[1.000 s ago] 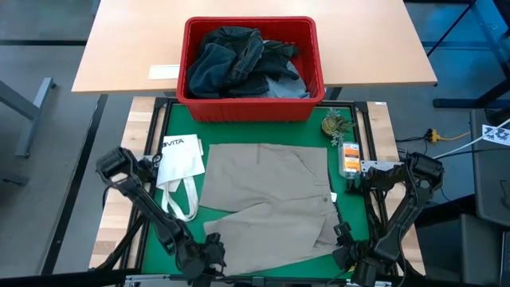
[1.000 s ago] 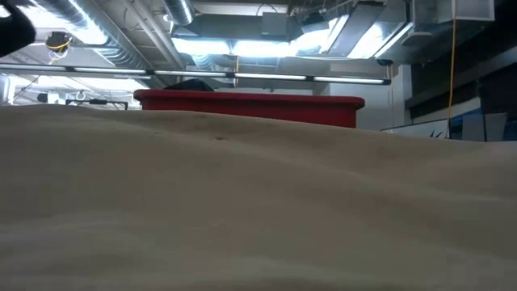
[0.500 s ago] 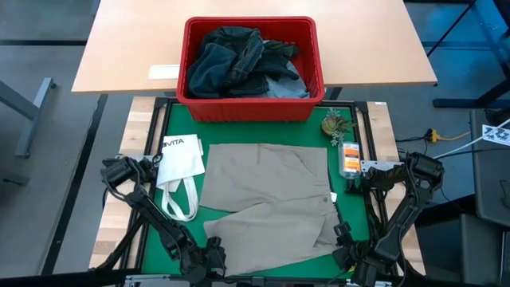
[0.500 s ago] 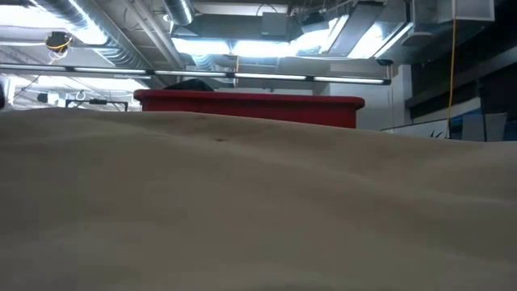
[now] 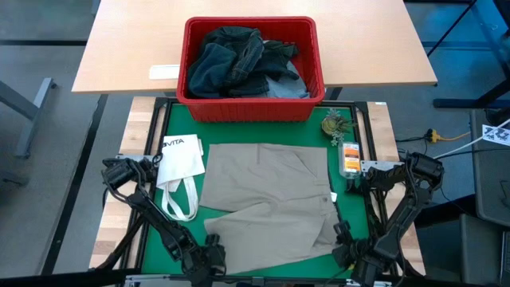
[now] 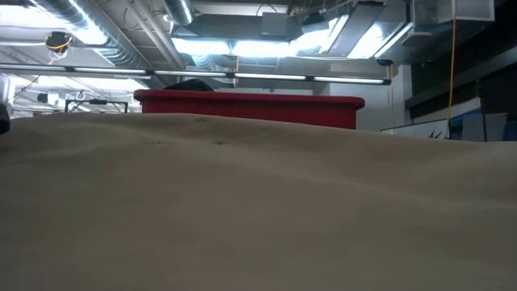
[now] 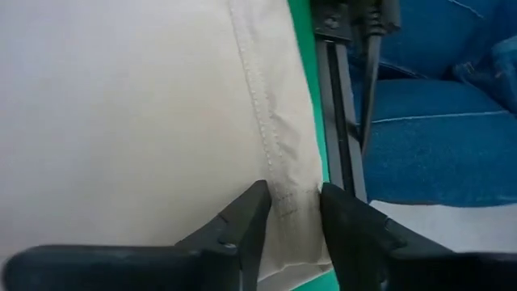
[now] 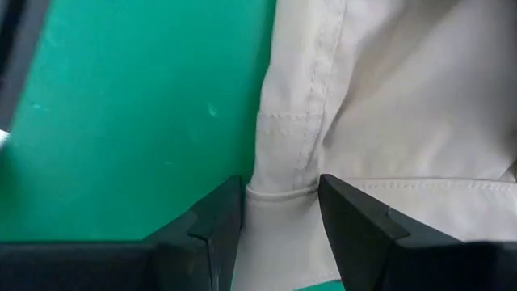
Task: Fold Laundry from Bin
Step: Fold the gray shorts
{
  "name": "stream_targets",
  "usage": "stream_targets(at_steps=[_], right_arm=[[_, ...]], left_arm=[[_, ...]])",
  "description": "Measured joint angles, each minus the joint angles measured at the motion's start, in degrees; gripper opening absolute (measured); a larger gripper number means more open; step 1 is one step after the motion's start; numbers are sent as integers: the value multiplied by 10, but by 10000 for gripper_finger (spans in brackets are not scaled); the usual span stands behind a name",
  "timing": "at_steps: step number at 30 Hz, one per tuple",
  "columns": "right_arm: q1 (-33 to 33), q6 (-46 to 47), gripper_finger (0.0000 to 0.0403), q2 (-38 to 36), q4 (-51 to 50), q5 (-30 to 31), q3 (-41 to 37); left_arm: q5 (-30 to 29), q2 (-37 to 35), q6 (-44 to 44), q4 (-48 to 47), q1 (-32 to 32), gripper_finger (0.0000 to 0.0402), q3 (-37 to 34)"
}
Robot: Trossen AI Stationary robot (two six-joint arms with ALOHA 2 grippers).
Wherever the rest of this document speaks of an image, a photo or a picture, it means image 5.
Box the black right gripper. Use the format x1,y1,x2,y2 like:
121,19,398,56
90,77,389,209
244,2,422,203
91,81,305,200
332,221,383,280

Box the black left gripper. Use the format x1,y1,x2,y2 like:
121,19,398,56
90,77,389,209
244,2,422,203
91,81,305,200
186,234,228,280

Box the beige shorts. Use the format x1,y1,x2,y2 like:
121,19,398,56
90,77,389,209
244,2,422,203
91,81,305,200
198,142,344,276

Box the dark blue jeans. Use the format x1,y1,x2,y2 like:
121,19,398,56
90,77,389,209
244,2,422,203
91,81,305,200
186,26,273,100

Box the red plastic laundry bin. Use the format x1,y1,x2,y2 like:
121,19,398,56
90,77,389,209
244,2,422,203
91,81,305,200
175,15,326,123

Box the clear package with orange label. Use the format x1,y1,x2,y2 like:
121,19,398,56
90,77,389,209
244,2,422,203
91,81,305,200
338,140,363,180

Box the white cloth tote bag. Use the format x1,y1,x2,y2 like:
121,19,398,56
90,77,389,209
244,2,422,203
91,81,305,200
155,133,206,222

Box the succulent plant in black pot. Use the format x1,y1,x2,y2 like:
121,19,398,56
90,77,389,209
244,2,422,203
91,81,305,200
320,107,356,147

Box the green table mat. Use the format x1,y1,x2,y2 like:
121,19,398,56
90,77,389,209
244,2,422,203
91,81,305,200
141,103,378,280

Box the light blue jeans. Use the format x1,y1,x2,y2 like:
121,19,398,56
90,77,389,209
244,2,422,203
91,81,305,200
242,60,311,100

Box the black metal stand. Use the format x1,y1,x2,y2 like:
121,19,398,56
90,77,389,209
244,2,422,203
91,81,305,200
422,0,510,109

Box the white label strip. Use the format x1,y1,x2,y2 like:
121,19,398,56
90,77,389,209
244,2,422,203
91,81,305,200
148,64,182,81

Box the white printed paper tag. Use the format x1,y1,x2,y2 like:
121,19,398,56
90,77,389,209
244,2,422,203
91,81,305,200
481,124,510,145

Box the dark green garment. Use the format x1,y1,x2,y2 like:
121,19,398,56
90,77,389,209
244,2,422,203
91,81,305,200
261,39,300,81

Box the light wooden desk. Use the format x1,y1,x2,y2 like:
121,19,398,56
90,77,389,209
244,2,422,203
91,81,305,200
71,0,438,95

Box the grey metal desk leg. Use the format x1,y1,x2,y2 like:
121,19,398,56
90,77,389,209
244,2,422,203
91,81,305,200
0,77,57,160

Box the silver metal bracket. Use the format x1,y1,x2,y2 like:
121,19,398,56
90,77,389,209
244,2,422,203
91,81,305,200
124,273,173,287
345,278,394,287

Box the yellow power cable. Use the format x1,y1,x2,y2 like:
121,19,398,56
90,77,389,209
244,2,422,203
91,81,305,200
425,128,472,144

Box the white cable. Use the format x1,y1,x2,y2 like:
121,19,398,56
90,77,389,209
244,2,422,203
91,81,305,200
432,135,510,160

